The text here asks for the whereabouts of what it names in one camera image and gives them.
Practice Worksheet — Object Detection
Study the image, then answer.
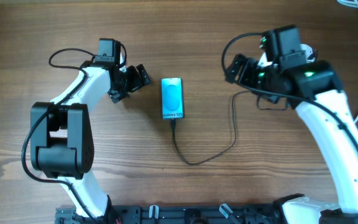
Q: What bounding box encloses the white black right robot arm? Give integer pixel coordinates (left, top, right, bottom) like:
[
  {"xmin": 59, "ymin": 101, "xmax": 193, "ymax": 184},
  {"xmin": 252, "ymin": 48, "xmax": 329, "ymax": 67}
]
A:
[{"xmin": 223, "ymin": 25, "xmax": 358, "ymax": 223}]

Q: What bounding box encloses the Galaxy smartphone with cyan screen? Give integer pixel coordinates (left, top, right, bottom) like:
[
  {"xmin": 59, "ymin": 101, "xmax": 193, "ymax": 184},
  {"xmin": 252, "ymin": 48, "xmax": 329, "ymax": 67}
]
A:
[{"xmin": 160, "ymin": 78, "xmax": 185, "ymax": 119}]

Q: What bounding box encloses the black USB charging cable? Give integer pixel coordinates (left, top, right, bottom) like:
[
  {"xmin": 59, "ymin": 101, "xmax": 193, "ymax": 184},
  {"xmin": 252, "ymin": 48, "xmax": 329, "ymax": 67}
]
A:
[{"xmin": 170, "ymin": 90, "xmax": 253, "ymax": 166}]

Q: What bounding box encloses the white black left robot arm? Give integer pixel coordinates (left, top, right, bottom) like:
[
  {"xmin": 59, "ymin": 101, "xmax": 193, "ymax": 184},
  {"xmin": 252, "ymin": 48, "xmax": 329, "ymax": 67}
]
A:
[{"xmin": 21, "ymin": 38, "xmax": 150, "ymax": 223}]

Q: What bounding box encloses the white power strip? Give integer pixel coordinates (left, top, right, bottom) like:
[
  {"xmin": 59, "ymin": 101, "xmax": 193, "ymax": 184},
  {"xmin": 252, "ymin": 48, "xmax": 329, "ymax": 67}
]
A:
[{"xmin": 301, "ymin": 44, "xmax": 318, "ymax": 63}]

